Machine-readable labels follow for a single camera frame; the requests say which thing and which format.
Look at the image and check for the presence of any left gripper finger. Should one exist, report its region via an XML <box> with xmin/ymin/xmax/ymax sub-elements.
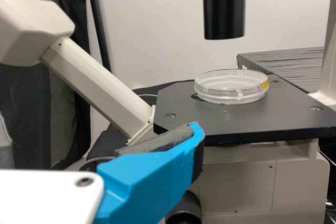
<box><xmin>93</xmin><ymin>121</ymin><xmax>206</xmax><ymax>224</ymax></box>

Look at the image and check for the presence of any petri dish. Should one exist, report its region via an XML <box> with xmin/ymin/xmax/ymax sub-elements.
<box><xmin>193</xmin><ymin>68</ymin><xmax>269</xmax><ymax>104</ymax></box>

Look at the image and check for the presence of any cream microscope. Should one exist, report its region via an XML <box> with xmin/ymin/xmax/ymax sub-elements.
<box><xmin>0</xmin><ymin>0</ymin><xmax>336</xmax><ymax>224</ymax></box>

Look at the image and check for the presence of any black platform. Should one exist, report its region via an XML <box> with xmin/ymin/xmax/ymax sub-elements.
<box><xmin>236</xmin><ymin>46</ymin><xmax>325</xmax><ymax>94</ymax></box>

